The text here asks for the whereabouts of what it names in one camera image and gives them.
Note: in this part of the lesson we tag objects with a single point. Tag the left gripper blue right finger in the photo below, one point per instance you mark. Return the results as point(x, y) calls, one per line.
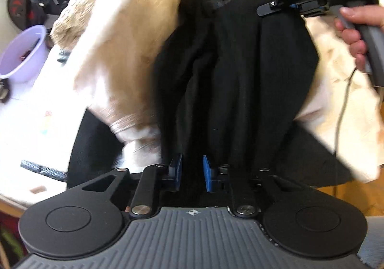
point(211, 176)

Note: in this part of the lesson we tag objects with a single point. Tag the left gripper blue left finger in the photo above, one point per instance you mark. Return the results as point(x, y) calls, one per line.
point(175, 170)

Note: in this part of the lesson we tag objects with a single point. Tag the black garment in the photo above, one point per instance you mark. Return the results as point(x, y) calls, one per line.
point(227, 87)

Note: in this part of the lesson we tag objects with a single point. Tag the person's right hand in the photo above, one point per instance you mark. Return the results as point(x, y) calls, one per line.
point(369, 15)

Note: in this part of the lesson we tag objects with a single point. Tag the purple plastic bowl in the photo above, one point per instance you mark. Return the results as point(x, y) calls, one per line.
point(25, 56)

